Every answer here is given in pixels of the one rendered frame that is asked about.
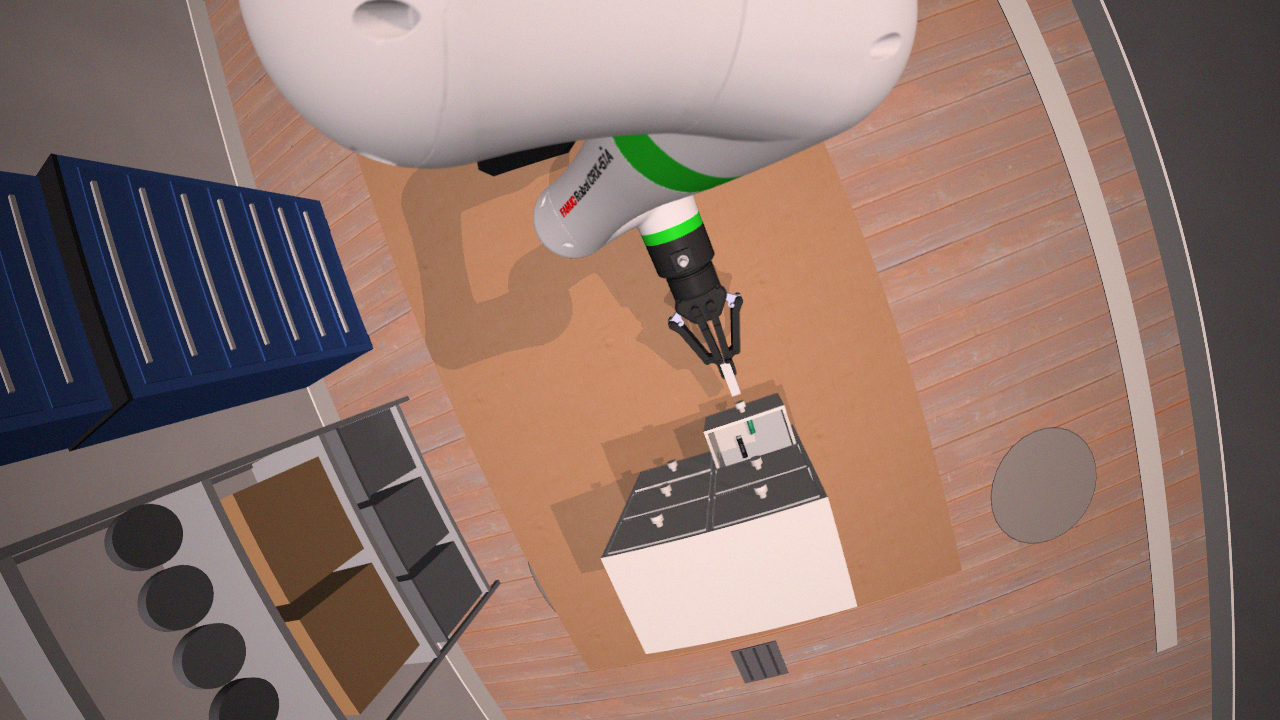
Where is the white chest of drawers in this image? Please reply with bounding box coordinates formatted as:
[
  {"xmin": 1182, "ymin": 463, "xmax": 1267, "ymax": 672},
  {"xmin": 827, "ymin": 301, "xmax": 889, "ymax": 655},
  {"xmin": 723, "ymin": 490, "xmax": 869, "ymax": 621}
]
[{"xmin": 602, "ymin": 424, "xmax": 858, "ymax": 653}]

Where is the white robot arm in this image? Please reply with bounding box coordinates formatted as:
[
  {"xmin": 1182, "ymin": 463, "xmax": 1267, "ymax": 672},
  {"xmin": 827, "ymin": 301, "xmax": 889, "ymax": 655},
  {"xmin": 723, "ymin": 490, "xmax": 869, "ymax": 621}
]
[{"xmin": 239, "ymin": 0, "xmax": 918, "ymax": 278}]

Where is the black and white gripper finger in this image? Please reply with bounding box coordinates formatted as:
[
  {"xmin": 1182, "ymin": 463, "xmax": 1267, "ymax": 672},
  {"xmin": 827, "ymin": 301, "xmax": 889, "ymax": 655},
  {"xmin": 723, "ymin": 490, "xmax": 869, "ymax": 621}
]
[
  {"xmin": 707, "ymin": 292, "xmax": 742, "ymax": 395},
  {"xmin": 668, "ymin": 306, "xmax": 736, "ymax": 396}
]

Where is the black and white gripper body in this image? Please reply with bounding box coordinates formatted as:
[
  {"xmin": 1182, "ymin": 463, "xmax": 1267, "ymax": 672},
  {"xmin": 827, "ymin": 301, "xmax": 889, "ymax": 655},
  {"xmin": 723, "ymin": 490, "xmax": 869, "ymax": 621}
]
[{"xmin": 666, "ymin": 261, "xmax": 727, "ymax": 324}]

